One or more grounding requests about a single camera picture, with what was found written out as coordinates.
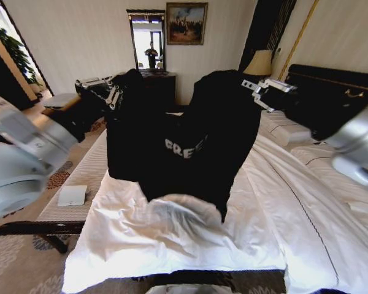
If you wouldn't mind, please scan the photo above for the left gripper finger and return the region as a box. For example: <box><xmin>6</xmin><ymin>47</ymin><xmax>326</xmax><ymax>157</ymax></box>
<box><xmin>105</xmin><ymin>93</ymin><xmax>123</xmax><ymax>111</ymax></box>
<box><xmin>105</xmin><ymin>83</ymin><xmax>125</xmax><ymax>99</ymax></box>

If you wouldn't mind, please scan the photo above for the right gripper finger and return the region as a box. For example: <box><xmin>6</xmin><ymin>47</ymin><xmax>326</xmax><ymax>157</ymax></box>
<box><xmin>241</xmin><ymin>78</ymin><xmax>266</xmax><ymax>92</ymax></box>
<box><xmin>251</xmin><ymin>89</ymin><xmax>276</xmax><ymax>113</ymax></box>

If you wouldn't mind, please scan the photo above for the black garment with white letters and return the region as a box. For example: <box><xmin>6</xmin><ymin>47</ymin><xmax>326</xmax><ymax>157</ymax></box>
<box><xmin>105</xmin><ymin>69</ymin><xmax>263</xmax><ymax>224</ymax></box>

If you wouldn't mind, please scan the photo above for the black bed headboard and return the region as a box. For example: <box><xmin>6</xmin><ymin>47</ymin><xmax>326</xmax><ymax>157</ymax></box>
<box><xmin>286</xmin><ymin>63</ymin><xmax>368</xmax><ymax>107</ymax></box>

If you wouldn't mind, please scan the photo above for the lamp with beige shade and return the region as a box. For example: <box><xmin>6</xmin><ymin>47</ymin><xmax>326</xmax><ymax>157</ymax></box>
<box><xmin>242</xmin><ymin>49</ymin><xmax>274</xmax><ymax>77</ymax></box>

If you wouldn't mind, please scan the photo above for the small table with pale top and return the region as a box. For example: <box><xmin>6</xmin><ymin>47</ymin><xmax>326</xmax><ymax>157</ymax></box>
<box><xmin>41</xmin><ymin>93</ymin><xmax>91</xmax><ymax>143</ymax></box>

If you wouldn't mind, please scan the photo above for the white pillow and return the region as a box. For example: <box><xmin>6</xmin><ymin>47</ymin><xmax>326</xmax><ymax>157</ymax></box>
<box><xmin>259</xmin><ymin>110</ymin><xmax>321</xmax><ymax>148</ymax></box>

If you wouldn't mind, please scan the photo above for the dark wooden dresser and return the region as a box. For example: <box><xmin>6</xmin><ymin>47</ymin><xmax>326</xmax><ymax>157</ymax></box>
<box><xmin>139</xmin><ymin>70</ymin><xmax>177</xmax><ymax>107</ymax></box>

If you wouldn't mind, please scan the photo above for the person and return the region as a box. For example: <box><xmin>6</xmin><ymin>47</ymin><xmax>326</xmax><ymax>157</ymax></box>
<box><xmin>144</xmin><ymin>42</ymin><xmax>159</xmax><ymax>69</ymax></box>

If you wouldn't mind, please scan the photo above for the dark curtain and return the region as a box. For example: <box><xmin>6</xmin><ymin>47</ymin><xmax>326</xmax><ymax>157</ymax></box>
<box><xmin>238</xmin><ymin>0</ymin><xmax>295</xmax><ymax>73</ymax></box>

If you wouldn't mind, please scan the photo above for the dark framed mirror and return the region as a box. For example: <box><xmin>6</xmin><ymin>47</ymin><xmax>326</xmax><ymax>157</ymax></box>
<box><xmin>126</xmin><ymin>9</ymin><xmax>166</xmax><ymax>73</ymax></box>

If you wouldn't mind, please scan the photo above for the striped bench with dark legs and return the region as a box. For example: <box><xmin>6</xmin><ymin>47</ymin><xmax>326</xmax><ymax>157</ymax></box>
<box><xmin>0</xmin><ymin>122</ymin><xmax>109</xmax><ymax>255</ymax></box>

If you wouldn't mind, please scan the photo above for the gold vertical trim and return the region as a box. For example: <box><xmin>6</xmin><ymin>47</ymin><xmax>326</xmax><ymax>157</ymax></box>
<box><xmin>277</xmin><ymin>0</ymin><xmax>320</xmax><ymax>82</ymax></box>

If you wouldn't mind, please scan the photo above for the gold framed painting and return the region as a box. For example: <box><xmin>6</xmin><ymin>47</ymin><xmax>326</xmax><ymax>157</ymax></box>
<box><xmin>166</xmin><ymin>2</ymin><xmax>209</xmax><ymax>46</ymax></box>

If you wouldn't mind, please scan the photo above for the green potted plant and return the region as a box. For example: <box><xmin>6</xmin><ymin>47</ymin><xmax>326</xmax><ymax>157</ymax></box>
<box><xmin>0</xmin><ymin>23</ymin><xmax>40</xmax><ymax>86</ymax></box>

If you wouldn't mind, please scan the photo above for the small white box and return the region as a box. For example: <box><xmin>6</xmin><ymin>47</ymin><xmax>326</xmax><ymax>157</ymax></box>
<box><xmin>57</xmin><ymin>184</ymin><xmax>88</xmax><ymax>206</ymax></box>

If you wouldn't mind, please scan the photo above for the white robot front shell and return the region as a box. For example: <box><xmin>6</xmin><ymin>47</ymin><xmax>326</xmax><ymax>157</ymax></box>
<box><xmin>145</xmin><ymin>283</ymin><xmax>234</xmax><ymax>294</ymax></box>

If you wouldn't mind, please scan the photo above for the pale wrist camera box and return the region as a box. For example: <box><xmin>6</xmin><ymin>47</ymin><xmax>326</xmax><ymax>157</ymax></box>
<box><xmin>75</xmin><ymin>76</ymin><xmax>113</xmax><ymax>90</ymax></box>
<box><xmin>262</xmin><ymin>77</ymin><xmax>299</xmax><ymax>93</ymax></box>

